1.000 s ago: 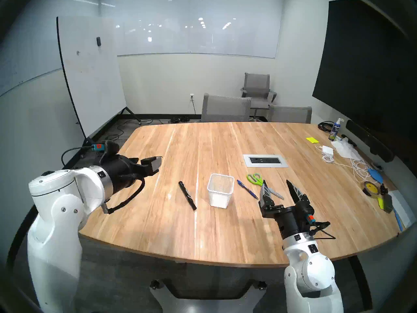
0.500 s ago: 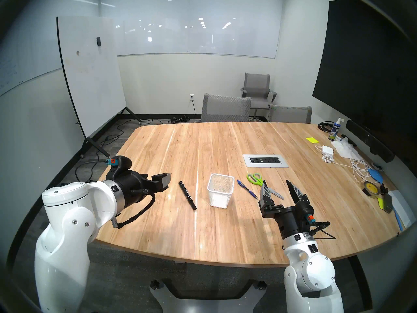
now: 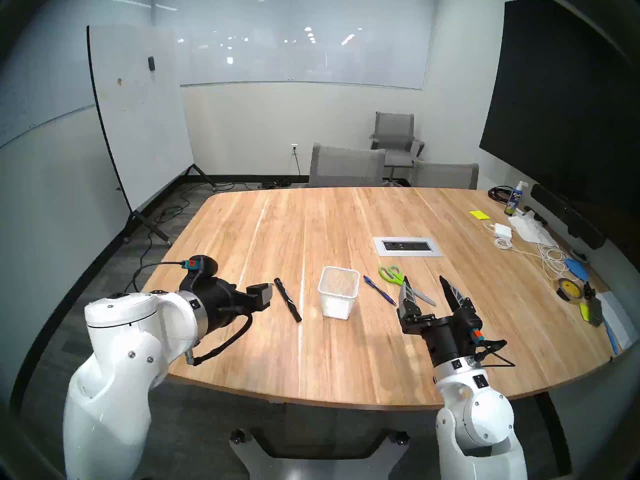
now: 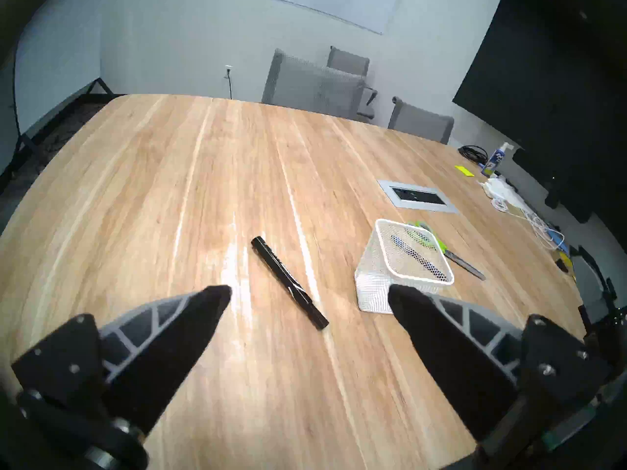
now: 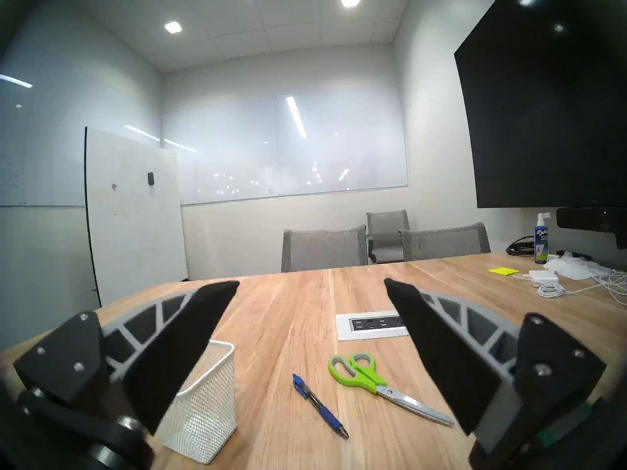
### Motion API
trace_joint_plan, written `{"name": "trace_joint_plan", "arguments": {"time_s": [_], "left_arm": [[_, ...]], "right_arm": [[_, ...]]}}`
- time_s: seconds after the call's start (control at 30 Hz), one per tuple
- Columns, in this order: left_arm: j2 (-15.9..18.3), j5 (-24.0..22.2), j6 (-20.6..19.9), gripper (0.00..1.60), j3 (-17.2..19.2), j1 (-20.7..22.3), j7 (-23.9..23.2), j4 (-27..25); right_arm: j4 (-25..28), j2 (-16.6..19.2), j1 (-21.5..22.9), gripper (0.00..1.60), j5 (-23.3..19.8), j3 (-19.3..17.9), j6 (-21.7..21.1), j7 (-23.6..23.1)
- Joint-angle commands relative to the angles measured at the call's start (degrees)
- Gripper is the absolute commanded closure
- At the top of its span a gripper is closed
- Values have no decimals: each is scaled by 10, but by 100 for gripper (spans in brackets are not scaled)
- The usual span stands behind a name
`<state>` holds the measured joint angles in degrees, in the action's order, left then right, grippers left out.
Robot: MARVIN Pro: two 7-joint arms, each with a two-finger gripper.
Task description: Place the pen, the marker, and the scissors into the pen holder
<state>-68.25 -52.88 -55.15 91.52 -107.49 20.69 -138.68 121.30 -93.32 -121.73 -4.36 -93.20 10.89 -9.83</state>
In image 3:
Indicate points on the gray mesh office chair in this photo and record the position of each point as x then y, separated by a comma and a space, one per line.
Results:
445, 176
345, 166

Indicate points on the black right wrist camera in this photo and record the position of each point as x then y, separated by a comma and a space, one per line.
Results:
472, 329

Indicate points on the silver table power outlet panel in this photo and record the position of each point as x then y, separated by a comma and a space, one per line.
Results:
407, 245

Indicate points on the flat blue plastic object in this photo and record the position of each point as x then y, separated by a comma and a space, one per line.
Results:
577, 269

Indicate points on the white mesh pen holder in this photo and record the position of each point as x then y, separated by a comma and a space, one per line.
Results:
337, 309

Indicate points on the black video sound bar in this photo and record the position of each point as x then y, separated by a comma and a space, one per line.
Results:
565, 213

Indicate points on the wall whiteboard with handwriting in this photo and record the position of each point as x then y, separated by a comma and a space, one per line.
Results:
45, 89

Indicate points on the black table leg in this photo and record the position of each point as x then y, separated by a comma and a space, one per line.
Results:
555, 434

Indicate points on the yellow and black block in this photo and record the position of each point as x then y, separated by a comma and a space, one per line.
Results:
594, 313

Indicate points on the large black wall television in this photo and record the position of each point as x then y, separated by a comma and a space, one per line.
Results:
560, 104

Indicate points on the small black bottle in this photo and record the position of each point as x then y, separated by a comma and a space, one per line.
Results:
588, 290

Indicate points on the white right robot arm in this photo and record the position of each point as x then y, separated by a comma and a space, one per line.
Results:
485, 419

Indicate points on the crumpled white tissue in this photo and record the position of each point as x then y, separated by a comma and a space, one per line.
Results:
530, 228

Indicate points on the black permanent marker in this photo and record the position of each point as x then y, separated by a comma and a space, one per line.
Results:
287, 299

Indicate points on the gray robot base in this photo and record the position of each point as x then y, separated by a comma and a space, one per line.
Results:
320, 469

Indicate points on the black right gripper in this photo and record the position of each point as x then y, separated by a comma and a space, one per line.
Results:
445, 341

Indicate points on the whiteboard cleaner spray bottle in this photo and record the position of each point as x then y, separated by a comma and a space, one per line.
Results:
514, 201

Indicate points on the white power adapter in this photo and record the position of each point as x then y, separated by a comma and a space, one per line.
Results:
503, 230

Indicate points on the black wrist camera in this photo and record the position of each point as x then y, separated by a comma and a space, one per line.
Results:
472, 329
202, 269

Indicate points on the black and yellow tape roll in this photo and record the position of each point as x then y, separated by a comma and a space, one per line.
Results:
561, 290

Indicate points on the rolling whiteboard on black stand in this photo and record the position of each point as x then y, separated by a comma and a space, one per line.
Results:
140, 114

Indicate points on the gray swivel chair with armrests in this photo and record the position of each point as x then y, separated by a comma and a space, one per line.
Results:
395, 129

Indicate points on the thin blue stick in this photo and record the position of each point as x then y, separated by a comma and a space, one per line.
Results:
612, 339

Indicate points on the blue ballpoint pen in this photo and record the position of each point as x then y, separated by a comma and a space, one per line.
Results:
377, 289

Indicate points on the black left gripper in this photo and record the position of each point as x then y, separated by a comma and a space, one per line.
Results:
222, 304

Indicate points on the wide wall glass whiteboard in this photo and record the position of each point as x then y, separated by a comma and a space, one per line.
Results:
300, 54

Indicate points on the yellow sticky note pad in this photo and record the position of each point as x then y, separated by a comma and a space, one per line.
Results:
479, 214

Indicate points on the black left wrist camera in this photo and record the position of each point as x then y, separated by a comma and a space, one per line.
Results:
202, 269

